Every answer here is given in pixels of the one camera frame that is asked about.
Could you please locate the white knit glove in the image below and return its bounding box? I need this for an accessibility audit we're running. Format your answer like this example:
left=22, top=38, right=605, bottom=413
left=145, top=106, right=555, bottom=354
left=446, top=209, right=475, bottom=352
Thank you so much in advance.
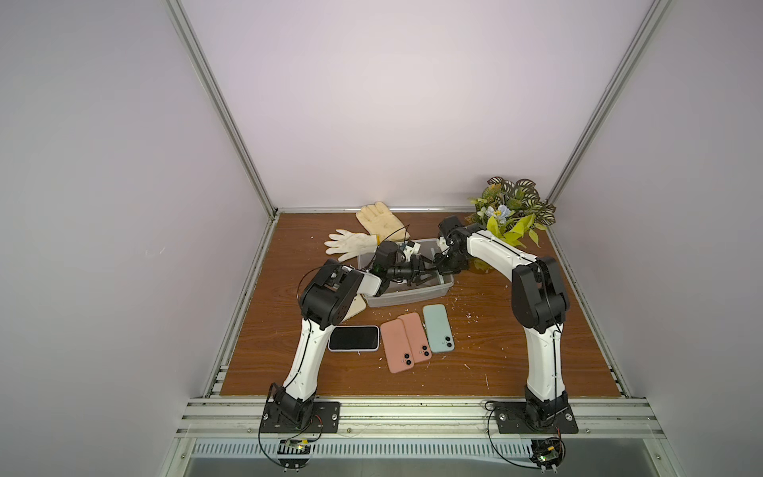
left=324, top=229, right=380, bottom=262

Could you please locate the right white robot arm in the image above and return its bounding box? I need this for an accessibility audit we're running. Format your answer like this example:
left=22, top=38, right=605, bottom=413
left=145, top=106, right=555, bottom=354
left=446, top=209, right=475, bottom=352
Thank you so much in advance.
left=435, top=217, right=570, bottom=427

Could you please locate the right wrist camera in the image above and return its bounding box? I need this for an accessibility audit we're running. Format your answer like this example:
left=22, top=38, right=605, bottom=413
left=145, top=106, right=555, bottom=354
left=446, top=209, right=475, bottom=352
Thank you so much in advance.
left=438, top=216, right=463, bottom=239

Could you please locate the aluminium front rail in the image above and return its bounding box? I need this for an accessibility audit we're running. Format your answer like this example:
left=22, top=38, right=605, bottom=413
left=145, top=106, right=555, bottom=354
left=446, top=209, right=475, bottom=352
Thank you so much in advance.
left=175, top=397, right=665, bottom=439

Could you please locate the left circuit board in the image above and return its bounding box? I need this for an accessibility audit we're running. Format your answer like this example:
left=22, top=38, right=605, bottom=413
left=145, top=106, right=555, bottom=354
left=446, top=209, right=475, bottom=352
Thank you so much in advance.
left=276, top=439, right=314, bottom=472

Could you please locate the artificial plant in vase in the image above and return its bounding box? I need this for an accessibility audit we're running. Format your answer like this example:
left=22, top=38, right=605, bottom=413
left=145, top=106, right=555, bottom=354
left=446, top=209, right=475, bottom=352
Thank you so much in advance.
left=466, top=176, right=556, bottom=252

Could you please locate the circuit board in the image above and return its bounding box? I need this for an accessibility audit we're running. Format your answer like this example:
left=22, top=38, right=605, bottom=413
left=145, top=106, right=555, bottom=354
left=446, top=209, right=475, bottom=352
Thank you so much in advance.
left=276, top=439, right=314, bottom=472
left=530, top=437, right=566, bottom=473

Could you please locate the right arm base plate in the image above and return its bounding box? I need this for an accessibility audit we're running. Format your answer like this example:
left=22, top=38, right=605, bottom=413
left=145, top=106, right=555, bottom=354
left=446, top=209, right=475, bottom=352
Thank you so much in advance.
left=492, top=401, right=579, bottom=434

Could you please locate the pink case phone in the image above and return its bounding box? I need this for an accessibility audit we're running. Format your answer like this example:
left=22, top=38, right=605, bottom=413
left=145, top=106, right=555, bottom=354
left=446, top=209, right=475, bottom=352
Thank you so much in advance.
left=399, top=313, right=431, bottom=364
left=380, top=319, right=414, bottom=374

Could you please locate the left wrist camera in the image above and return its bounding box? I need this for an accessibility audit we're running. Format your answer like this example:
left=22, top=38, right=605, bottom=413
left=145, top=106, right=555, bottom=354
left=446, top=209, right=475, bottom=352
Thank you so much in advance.
left=372, top=240, right=405, bottom=270

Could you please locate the cream magsafe case phone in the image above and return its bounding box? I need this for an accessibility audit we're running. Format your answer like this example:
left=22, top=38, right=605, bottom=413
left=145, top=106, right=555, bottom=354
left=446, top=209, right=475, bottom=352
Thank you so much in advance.
left=342, top=295, right=367, bottom=323

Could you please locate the right circuit board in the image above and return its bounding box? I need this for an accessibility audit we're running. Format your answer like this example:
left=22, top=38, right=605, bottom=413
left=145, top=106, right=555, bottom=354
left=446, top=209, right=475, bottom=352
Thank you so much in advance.
left=530, top=437, right=566, bottom=473

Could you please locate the mint green case phone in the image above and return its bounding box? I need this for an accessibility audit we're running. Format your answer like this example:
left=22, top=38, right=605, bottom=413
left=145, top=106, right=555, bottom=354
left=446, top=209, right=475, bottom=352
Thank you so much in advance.
left=422, top=304, right=455, bottom=353

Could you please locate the clear plastic storage box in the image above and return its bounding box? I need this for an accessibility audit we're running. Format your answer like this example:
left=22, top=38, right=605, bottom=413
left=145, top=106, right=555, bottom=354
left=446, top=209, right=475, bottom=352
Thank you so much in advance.
left=351, top=238, right=455, bottom=308

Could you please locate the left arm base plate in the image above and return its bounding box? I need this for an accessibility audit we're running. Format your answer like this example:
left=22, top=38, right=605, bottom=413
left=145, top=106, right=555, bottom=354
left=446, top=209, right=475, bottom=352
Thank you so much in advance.
left=259, top=401, right=342, bottom=434

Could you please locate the black screen lilac phone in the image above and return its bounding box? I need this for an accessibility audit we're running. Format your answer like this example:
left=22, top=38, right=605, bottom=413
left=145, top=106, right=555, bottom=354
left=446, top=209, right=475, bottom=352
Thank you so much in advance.
left=328, top=325, right=381, bottom=353

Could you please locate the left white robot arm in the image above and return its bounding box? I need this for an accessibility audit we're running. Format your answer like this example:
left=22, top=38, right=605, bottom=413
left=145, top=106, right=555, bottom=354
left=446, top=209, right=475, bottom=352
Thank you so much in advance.
left=269, top=254, right=437, bottom=427

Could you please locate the yellow rubber glove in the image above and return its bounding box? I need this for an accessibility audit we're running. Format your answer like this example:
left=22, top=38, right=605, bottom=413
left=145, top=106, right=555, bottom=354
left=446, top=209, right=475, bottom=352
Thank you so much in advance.
left=356, top=202, right=409, bottom=244

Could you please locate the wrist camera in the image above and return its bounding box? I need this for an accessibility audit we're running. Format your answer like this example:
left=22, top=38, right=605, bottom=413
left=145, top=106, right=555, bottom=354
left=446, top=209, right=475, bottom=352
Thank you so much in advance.
left=438, top=216, right=463, bottom=239
left=372, top=240, right=405, bottom=270

